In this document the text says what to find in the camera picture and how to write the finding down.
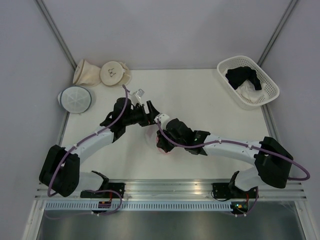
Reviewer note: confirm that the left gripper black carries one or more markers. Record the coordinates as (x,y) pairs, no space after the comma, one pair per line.
(147,118)

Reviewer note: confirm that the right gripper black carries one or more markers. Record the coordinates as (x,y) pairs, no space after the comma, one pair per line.
(161,142)

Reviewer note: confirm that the pink-trimmed mesh laundry bag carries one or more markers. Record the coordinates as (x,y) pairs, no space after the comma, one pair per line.
(151,139)

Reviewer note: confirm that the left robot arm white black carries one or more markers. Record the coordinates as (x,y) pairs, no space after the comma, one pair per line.
(61,169)

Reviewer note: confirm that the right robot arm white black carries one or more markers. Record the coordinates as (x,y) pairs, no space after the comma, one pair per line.
(270,161)

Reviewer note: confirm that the beige laundry bag bra logo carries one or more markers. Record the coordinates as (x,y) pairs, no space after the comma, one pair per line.
(114,74)

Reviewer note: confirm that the beige laundry bag left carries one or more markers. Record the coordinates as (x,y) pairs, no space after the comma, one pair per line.
(86,74)

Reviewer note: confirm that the grey-trimmed mesh laundry bag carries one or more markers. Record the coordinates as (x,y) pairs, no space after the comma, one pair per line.
(76,99)

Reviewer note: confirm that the black garment in basket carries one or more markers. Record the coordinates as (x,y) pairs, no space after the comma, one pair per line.
(237,76)

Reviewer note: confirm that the white garment in basket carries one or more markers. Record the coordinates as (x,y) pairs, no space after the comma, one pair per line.
(248,91)

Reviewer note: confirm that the white perforated plastic basket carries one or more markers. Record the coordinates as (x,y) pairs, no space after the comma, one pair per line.
(239,61)

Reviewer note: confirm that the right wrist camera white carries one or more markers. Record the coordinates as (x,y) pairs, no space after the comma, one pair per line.
(162,119)

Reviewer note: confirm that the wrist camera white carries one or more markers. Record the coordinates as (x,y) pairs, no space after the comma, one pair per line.
(162,119)
(136,97)

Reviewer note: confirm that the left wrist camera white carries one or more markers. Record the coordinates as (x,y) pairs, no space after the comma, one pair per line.
(136,97)

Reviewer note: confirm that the aluminium mounting rail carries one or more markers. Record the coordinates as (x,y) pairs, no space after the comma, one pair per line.
(198,189)

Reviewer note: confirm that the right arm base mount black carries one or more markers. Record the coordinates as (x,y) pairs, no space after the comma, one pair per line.
(222,192)

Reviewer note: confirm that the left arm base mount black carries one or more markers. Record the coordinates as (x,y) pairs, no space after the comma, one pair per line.
(113,190)

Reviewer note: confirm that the white slotted cable duct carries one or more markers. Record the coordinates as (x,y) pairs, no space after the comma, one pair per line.
(90,205)

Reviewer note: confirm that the left aluminium frame post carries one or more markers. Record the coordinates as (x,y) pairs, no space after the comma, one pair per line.
(41,5)

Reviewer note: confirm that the aluminium frame post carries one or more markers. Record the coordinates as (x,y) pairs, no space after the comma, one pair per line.
(41,5)
(278,29)

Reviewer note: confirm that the right aluminium frame post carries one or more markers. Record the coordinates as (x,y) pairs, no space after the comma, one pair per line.
(278,29)

